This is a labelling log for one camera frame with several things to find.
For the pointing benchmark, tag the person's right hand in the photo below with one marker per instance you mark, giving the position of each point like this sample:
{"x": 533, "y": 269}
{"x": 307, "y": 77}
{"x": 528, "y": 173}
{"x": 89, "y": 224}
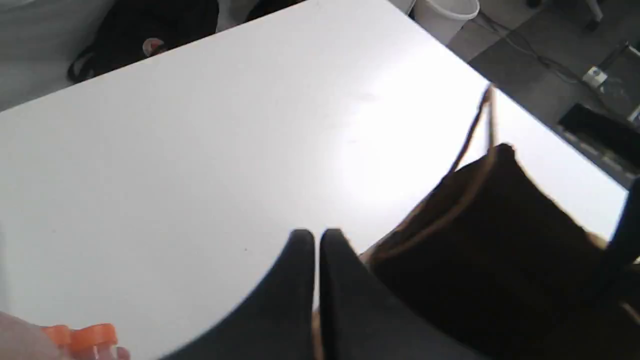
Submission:
{"x": 22, "y": 340}

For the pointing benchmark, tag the black backpack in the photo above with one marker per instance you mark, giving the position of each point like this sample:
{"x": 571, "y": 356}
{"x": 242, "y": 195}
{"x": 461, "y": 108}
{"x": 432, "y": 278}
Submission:
{"x": 135, "y": 30}

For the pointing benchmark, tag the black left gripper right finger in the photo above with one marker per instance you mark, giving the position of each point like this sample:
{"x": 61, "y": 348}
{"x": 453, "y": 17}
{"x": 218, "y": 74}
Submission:
{"x": 361, "y": 319}

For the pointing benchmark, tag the white bucket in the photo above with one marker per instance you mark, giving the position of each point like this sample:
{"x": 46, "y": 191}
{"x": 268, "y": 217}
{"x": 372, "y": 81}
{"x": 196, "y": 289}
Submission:
{"x": 440, "y": 18}

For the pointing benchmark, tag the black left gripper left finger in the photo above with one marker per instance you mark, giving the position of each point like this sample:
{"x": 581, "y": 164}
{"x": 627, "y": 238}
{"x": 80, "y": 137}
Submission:
{"x": 274, "y": 322}

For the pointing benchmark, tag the clear tube orange cap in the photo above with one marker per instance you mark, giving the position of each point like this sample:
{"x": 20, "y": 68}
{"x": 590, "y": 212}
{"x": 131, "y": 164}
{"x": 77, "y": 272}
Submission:
{"x": 60, "y": 335}
{"x": 95, "y": 342}

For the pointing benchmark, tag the brown paper bag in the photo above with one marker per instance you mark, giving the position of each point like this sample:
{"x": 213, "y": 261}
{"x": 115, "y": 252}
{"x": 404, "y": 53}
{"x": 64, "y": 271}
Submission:
{"x": 490, "y": 261}

